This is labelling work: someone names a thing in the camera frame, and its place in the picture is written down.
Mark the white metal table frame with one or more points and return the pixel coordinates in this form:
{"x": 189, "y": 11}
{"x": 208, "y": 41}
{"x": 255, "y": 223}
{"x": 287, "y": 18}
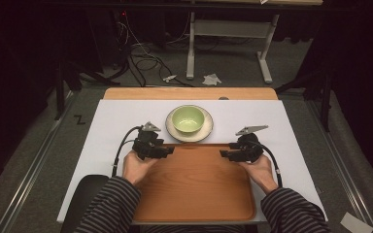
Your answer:
{"x": 230, "y": 28}

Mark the small white paper scrap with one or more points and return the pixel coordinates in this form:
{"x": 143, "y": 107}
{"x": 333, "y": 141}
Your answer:
{"x": 169, "y": 78}

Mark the flat white paper sheet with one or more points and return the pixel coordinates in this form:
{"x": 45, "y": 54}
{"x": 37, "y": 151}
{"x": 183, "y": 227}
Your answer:
{"x": 356, "y": 223}

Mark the cream plate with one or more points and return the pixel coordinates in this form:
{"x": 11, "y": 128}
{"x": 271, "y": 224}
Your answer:
{"x": 175, "y": 134}

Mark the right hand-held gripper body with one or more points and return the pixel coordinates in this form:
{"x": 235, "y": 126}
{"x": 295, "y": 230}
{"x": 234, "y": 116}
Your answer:
{"x": 249, "y": 147}

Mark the black metal stand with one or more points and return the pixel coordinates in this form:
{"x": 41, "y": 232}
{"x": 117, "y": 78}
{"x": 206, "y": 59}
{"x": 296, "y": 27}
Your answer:
{"x": 68, "y": 81}
{"x": 320, "y": 87}

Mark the white table mat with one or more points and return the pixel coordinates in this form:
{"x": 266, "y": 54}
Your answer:
{"x": 110, "y": 123}

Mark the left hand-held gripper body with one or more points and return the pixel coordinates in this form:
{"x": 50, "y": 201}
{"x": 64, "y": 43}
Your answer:
{"x": 146, "y": 142}

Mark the crumpled white paper scrap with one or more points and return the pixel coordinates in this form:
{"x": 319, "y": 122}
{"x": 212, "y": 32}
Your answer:
{"x": 211, "y": 79}

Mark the wooden table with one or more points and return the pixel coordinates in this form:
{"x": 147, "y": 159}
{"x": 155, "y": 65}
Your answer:
{"x": 191, "y": 93}

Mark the green bowl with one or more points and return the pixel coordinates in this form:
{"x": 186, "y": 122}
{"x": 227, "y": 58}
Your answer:
{"x": 188, "y": 119}

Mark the metal floor rail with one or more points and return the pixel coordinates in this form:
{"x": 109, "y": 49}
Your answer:
{"x": 32, "y": 168}
{"x": 340, "y": 161}

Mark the person's right hand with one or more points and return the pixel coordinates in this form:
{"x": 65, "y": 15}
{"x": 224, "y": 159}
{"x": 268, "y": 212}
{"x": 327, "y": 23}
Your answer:
{"x": 259, "y": 173}

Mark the wooden tray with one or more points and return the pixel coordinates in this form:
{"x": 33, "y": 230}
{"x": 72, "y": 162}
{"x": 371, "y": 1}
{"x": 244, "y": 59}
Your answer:
{"x": 194, "y": 184}

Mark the person's left hand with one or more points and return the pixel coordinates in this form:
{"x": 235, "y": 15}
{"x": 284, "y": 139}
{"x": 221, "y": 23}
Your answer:
{"x": 136, "y": 170}

